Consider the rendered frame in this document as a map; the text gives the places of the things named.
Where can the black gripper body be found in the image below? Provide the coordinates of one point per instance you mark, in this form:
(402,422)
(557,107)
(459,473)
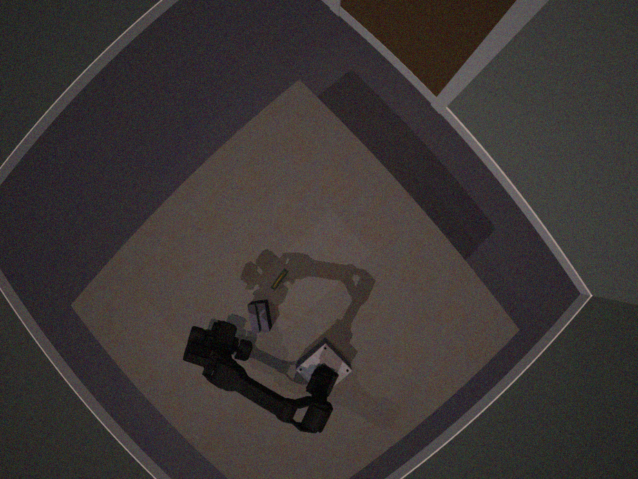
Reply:
(243,351)

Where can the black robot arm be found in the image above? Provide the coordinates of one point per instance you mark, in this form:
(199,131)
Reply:
(230,376)

